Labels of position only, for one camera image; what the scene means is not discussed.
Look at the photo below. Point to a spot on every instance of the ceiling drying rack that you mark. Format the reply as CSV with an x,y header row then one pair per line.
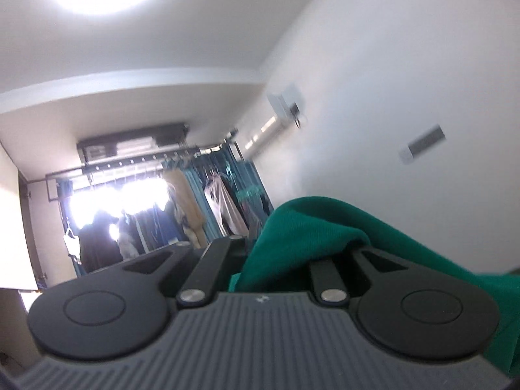
x,y
130,146

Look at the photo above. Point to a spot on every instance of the green hoodie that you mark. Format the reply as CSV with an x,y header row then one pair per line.
x,y
317,227

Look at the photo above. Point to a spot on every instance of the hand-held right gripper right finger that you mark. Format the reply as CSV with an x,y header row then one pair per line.
x,y
325,278

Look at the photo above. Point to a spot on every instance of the white hanging garment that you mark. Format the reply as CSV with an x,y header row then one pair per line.
x,y
225,207

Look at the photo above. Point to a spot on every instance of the grey wall panel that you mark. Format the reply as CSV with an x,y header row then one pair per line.
x,y
422,143

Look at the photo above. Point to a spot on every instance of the hanging clothes on rack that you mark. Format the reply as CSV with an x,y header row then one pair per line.
x,y
252,183

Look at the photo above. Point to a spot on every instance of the black hanging garment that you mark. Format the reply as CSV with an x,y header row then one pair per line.
x,y
97,239

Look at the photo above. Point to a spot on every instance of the white air conditioner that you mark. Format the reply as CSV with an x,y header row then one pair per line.
x,y
264,130

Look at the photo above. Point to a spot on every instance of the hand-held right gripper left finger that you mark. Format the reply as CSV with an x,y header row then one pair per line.
x,y
219,256

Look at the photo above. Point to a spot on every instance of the beige hanging garment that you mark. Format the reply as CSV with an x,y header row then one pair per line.
x,y
185,199

